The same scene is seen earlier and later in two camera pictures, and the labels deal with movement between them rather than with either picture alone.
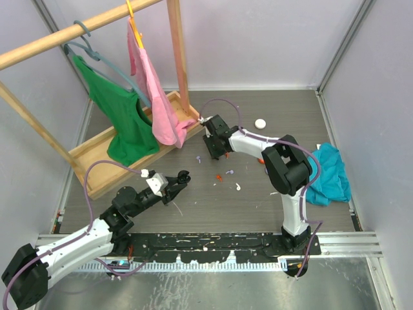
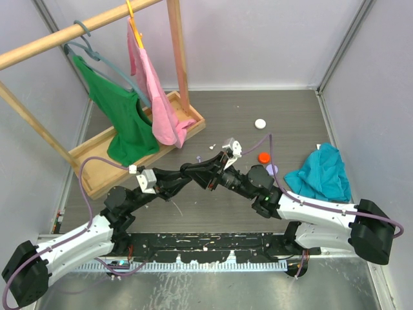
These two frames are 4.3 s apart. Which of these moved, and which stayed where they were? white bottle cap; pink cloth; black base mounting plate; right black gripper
Moved: right black gripper
Stayed: black base mounting plate; white bottle cap; pink cloth
